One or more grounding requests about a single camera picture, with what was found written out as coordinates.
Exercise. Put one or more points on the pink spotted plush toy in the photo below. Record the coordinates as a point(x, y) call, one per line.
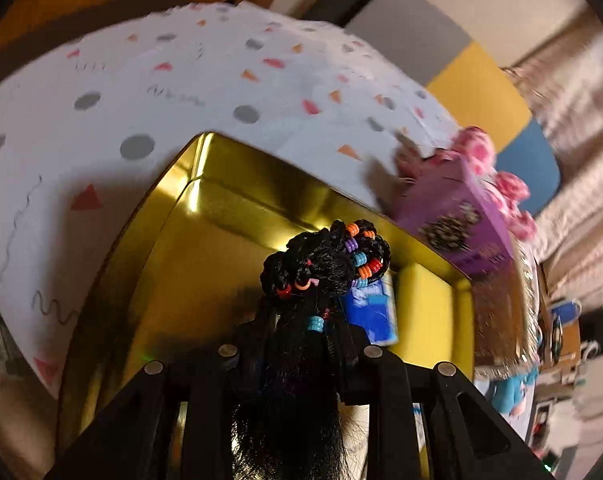
point(475, 148)

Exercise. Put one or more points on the patterned plastic tablecloth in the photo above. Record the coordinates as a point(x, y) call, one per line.
point(87, 128)

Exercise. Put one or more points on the blue plush toy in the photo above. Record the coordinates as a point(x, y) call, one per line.
point(507, 394)

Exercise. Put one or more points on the purple cardboard box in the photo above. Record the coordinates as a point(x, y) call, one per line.
point(449, 211)

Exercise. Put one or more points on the beige patterned curtain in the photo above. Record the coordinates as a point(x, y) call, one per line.
point(562, 83)

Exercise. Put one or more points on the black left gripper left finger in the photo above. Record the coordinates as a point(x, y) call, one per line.
point(252, 342)

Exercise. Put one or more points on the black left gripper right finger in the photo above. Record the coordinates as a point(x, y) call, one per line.
point(353, 370)

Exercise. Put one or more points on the black braided hair wig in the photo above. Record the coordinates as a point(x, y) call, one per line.
point(289, 427)

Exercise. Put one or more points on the yellow sponge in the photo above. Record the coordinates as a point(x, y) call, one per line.
point(424, 304)

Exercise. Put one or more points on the grey yellow blue chair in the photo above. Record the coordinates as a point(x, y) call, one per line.
point(440, 55)

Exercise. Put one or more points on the blue tissue pack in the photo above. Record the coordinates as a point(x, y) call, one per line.
point(373, 308)

